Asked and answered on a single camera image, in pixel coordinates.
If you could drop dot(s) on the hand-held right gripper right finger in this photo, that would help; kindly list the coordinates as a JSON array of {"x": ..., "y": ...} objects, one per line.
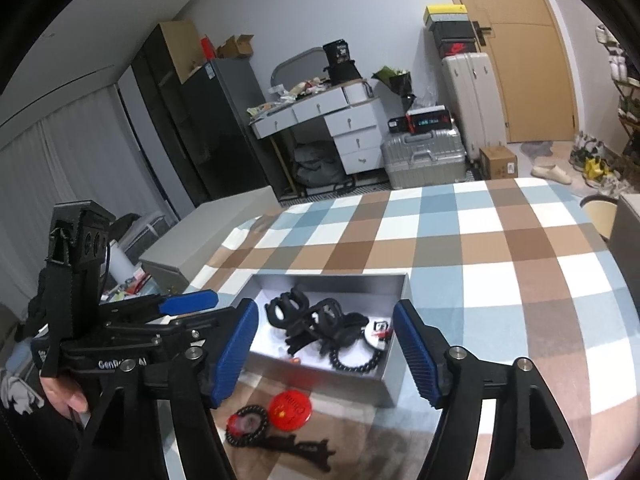
[{"x": 417, "y": 350}]

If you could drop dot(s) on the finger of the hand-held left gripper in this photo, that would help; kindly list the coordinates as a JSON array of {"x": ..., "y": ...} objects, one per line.
[
  {"x": 190, "y": 301},
  {"x": 200, "y": 322}
]

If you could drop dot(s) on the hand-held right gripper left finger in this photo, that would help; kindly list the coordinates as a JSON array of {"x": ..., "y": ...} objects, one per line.
[{"x": 235, "y": 350}]

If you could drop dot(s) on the white round badge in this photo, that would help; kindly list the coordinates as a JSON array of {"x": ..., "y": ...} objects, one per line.
[{"x": 377, "y": 334}]

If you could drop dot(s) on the black hair claw clip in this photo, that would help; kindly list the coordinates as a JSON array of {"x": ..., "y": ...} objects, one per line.
[
  {"x": 330, "y": 320},
  {"x": 285, "y": 305}
]

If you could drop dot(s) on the silver cardboard box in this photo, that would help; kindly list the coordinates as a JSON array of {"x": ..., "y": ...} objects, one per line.
[{"x": 350, "y": 385}]

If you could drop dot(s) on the red round badge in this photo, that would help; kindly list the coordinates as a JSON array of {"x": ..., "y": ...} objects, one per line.
[{"x": 290, "y": 410}]

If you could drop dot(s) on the person's left hand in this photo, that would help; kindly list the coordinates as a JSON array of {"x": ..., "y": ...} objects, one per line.
[{"x": 70, "y": 395}]

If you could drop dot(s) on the white tumbler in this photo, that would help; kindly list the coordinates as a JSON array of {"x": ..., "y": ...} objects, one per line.
[{"x": 119, "y": 260}]

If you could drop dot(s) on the long grey cushion block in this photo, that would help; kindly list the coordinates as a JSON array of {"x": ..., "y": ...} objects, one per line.
[{"x": 210, "y": 240}]

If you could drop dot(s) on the clear storage bin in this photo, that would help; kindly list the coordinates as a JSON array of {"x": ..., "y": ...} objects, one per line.
[{"x": 150, "y": 227}]

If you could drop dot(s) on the plaid tablecloth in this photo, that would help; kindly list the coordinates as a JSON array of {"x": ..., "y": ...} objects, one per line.
[{"x": 450, "y": 260}]

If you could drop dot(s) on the grey curtain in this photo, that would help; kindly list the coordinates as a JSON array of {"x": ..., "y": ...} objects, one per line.
[{"x": 65, "y": 160}]

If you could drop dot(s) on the black refrigerator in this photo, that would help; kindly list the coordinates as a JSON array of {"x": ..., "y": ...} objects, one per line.
[{"x": 220, "y": 125}]

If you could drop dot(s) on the grey bag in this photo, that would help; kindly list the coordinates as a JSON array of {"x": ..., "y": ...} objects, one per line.
[{"x": 315, "y": 165}]

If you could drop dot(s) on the silver suitcase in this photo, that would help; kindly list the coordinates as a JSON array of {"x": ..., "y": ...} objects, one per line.
[{"x": 422, "y": 157}]

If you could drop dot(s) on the dark wardrobe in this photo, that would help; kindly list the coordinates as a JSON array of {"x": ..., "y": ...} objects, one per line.
[{"x": 157, "y": 110}]

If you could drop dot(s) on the brown cardboard box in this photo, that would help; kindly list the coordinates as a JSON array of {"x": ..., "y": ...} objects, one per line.
[{"x": 497, "y": 162}]

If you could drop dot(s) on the beige slippers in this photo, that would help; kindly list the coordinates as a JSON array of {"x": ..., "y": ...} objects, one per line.
[{"x": 550, "y": 173}]

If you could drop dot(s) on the desk clutter pile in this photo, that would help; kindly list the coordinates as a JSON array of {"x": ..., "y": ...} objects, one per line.
[{"x": 295, "y": 95}]

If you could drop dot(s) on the grey floor mat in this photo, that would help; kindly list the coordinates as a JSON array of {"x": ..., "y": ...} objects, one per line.
[{"x": 537, "y": 149}]

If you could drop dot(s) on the large grey cushion block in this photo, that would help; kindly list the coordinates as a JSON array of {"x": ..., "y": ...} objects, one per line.
[{"x": 627, "y": 245}]

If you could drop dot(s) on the white desk with drawers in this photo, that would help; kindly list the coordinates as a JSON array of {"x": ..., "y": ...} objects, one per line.
[{"x": 350, "y": 125}]

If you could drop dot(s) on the white upright suitcase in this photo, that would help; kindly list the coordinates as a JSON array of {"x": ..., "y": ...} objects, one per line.
[{"x": 472, "y": 105}]

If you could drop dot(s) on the flat cardboard sheet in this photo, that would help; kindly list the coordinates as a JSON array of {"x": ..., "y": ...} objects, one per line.
[{"x": 182, "y": 45}]

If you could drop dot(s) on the open cardboard box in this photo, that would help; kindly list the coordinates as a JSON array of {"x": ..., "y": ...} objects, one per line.
[{"x": 235, "y": 47}]

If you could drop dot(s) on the pile of shoes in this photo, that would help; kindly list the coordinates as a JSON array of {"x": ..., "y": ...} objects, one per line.
[{"x": 592, "y": 160}]

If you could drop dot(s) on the grey arched mirror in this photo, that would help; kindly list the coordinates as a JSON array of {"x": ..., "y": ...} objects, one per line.
[{"x": 295, "y": 65}]

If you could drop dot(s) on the dark wrapped bouquet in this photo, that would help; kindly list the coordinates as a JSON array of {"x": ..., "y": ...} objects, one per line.
[{"x": 395, "y": 80}]

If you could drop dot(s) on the black bag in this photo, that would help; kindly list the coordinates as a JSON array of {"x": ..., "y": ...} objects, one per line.
[{"x": 340, "y": 60}]

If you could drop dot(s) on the red and black shoe box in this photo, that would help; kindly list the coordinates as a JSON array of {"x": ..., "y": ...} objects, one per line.
[{"x": 455, "y": 47}]

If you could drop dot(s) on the wooden door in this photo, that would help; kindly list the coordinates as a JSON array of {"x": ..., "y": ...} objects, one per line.
[{"x": 525, "y": 60}]

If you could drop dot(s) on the wooden shoe rack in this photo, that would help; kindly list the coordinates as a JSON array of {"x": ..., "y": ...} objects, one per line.
[{"x": 630, "y": 120}]

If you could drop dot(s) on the row of shoes on rack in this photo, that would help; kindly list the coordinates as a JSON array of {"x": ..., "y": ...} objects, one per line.
[{"x": 617, "y": 65}]

